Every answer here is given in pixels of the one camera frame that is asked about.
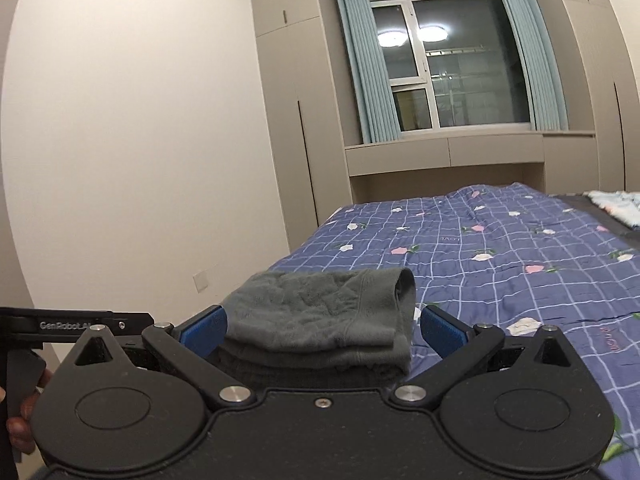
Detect grey pants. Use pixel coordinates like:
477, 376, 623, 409
212, 267, 419, 392

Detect light blue patterned blanket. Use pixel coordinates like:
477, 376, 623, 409
585, 189, 640, 231

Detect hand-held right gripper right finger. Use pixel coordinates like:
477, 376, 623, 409
390, 306, 574, 410

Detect window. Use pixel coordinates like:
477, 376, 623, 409
366, 0, 532, 132

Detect dark grey mattress cover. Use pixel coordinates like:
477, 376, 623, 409
547, 192, 640, 251

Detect light blue curtain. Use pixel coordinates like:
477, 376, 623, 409
333, 0, 404, 145
488, 0, 570, 132

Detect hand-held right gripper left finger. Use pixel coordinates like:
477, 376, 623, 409
73, 304, 257, 410

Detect person's left hand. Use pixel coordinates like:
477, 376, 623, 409
0, 367, 55, 456

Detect blue plaid floral bedsheet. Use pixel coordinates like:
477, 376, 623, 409
272, 183, 640, 480

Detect beige window sill cabinet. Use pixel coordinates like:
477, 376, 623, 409
344, 131, 546, 180

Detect beige wardrobe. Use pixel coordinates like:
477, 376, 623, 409
249, 0, 352, 254
525, 0, 640, 197

